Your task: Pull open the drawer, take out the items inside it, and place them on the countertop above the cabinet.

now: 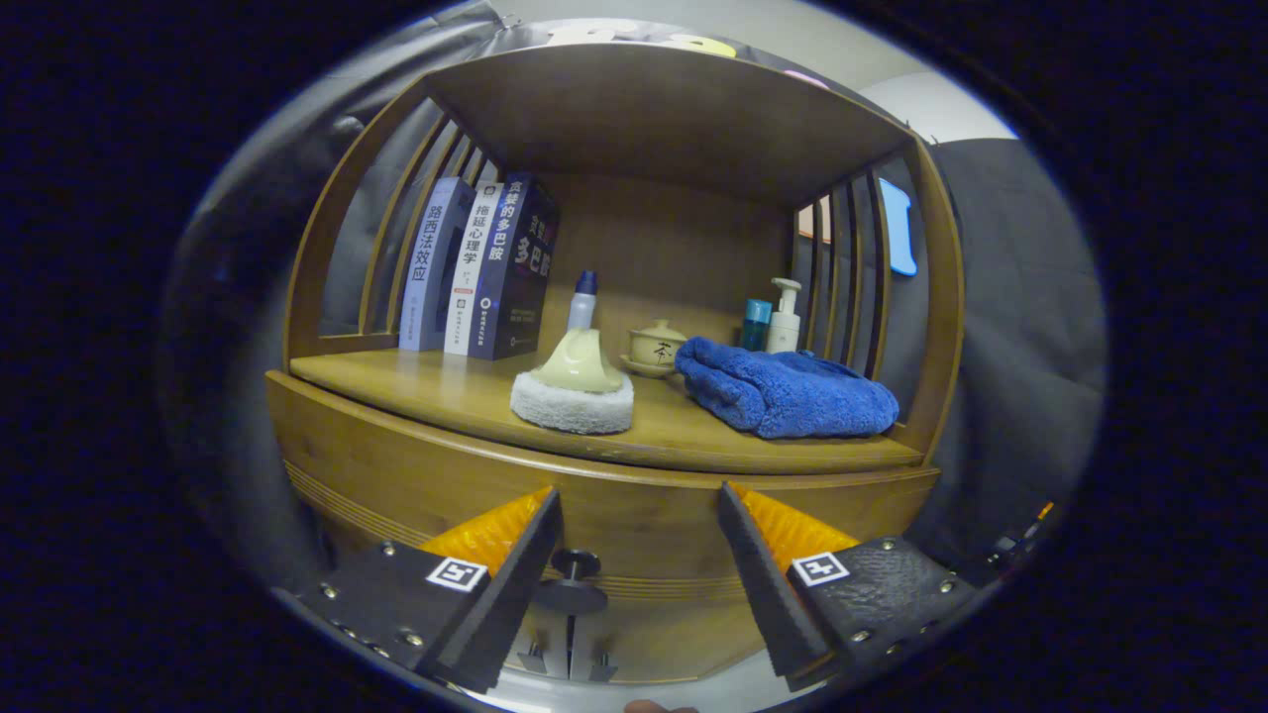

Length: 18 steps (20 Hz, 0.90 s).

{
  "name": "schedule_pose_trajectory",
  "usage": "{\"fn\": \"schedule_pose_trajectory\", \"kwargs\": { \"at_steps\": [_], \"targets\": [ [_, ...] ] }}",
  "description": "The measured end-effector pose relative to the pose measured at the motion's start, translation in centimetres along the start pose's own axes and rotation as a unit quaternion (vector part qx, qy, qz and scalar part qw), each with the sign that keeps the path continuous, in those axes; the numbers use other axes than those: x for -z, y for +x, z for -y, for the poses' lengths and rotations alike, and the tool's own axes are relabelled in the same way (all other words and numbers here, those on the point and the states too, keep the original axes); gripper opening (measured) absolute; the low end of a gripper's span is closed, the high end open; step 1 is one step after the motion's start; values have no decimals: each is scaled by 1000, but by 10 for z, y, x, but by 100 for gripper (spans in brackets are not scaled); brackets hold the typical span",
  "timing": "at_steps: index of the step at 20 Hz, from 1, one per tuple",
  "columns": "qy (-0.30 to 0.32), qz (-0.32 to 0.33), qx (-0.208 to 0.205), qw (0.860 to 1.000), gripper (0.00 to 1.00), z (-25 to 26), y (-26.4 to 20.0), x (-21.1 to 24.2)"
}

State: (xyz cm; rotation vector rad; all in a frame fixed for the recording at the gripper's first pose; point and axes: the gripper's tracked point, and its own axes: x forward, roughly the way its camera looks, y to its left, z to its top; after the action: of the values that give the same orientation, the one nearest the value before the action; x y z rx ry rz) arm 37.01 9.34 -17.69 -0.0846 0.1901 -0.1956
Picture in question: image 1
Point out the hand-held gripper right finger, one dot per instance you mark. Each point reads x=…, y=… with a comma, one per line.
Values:
x=768, y=594

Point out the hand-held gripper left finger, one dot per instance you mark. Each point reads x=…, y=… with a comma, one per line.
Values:
x=500, y=594

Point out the wooden drawer with black knob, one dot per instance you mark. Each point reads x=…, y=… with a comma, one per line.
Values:
x=644, y=510

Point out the green scrub brush white pad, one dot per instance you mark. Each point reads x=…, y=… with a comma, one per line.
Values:
x=575, y=391

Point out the wooden cabinet door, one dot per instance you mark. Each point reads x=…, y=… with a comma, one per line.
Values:
x=547, y=639
x=674, y=634

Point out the wooden countertop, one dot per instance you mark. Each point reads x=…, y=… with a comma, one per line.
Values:
x=446, y=383

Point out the wooden cabinet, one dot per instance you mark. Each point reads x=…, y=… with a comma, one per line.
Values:
x=674, y=119

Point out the blue towel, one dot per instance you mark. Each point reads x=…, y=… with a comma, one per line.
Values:
x=792, y=391

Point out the orange and black tool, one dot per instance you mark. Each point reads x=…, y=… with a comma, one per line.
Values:
x=1020, y=535

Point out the teal bottle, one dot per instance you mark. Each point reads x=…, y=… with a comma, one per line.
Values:
x=755, y=327

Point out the beige lidded teacup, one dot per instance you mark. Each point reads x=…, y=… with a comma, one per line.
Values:
x=656, y=349

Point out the white pump bottle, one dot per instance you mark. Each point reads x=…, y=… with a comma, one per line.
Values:
x=783, y=322

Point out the white bottle with blue cap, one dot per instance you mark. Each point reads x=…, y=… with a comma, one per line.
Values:
x=582, y=307

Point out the white book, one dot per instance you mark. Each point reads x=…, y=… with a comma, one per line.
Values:
x=471, y=272

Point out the dark navy book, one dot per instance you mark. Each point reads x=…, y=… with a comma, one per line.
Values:
x=520, y=267

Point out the light blue book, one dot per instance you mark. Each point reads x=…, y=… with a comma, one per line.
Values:
x=426, y=267

